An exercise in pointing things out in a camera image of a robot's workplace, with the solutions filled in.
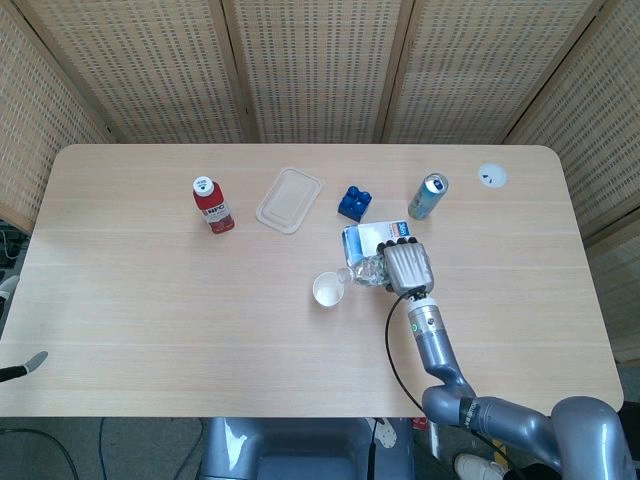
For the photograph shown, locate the transparent plastic water bottle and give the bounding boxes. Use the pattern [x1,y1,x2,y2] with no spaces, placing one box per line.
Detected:
[336,253,392,289]

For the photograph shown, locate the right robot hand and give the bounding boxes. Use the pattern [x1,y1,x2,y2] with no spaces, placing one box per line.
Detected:
[375,237,437,295]

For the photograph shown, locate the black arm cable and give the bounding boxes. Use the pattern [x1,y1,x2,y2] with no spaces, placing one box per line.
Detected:
[383,294,531,480]

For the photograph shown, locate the red juice bottle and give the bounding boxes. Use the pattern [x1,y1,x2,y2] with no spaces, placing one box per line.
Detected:
[192,175,236,236]

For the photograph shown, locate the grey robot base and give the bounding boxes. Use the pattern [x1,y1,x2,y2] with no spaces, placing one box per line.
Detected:
[198,416,416,480]

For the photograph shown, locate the black floor cable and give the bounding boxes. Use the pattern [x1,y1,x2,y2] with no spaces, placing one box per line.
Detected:
[0,425,81,480]

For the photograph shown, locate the white round cable grommet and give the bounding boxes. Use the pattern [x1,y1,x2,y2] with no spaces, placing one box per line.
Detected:
[477,162,510,190]

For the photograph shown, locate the blue toy building brick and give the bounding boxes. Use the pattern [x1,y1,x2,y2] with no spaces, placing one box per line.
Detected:
[337,185,375,222]

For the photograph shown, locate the woven folding screen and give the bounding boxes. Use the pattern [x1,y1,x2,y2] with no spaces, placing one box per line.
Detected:
[0,0,640,364]

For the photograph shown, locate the blue floor cable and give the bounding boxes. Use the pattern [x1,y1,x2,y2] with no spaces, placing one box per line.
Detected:
[97,416,119,480]

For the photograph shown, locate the blue white card package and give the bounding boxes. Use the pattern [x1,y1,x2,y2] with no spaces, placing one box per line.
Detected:
[341,217,416,267]

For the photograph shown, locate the beige plastic container lid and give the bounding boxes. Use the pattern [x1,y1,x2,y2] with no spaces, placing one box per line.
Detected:
[255,166,326,234]

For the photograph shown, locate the white shoe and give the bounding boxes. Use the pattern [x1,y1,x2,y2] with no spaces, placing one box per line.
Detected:
[453,452,506,480]

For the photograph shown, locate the light blue drink can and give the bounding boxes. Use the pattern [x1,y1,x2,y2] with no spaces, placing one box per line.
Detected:
[407,172,450,221]

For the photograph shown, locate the small white paper cup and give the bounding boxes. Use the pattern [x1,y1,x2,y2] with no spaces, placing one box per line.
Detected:
[312,271,345,309]

